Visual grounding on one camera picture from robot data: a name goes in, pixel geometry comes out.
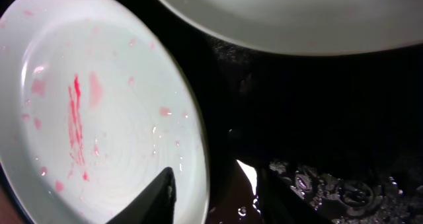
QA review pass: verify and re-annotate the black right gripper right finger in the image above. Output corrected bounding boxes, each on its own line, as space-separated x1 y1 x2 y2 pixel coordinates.
257 168 332 224

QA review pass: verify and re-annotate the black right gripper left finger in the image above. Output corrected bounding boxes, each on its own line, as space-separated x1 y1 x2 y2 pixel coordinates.
107 167 176 224

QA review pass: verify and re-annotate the light blue plate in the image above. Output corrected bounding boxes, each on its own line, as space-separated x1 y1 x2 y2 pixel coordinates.
159 0 422 56
1 0 210 223

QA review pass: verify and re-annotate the black round tray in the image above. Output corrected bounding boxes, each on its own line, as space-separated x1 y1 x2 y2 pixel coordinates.
117 0 422 223

